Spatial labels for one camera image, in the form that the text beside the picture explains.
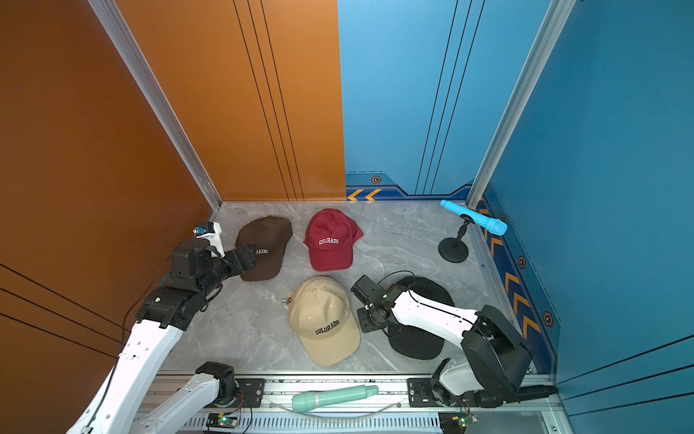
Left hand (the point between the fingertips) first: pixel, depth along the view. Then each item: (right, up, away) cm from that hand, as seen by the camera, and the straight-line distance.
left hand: (244, 245), depth 73 cm
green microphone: (+19, -40, -4) cm, 44 cm away
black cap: (+49, -30, +7) cm, 58 cm away
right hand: (+34, -25, +10) cm, 44 cm away
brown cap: (-1, +2, +24) cm, 24 cm away
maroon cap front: (+21, +1, +23) cm, 32 cm away
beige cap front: (+20, -20, +4) cm, 29 cm away
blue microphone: (+73, +5, +7) cm, 73 cm away
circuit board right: (+57, -46, -3) cm, 73 cm away
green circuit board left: (-6, -46, -2) cm, 46 cm away
